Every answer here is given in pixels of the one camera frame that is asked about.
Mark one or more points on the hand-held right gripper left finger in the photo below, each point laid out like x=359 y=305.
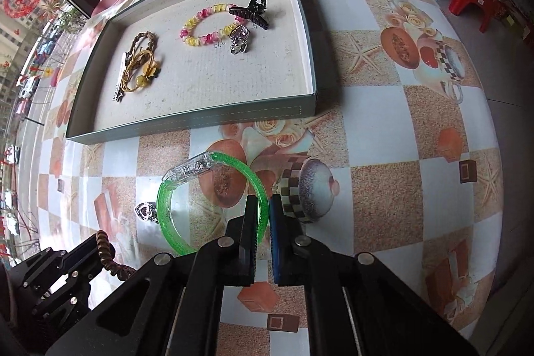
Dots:
x=251 y=239

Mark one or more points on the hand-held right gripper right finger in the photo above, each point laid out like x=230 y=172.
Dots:
x=277 y=239

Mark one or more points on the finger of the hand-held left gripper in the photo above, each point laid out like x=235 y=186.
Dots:
x=73 y=289
x=62 y=260

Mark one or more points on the green bangle with clear clasp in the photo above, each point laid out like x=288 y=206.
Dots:
x=167 y=222

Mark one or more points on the grey-green shallow tray box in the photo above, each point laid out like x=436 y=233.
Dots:
x=233 y=89

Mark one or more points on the silver hair clip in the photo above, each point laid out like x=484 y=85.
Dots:
x=119 y=87

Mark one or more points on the silver heart brooch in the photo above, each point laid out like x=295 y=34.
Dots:
x=238 y=41

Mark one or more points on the black claw hair clip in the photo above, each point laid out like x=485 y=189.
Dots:
x=250 y=12

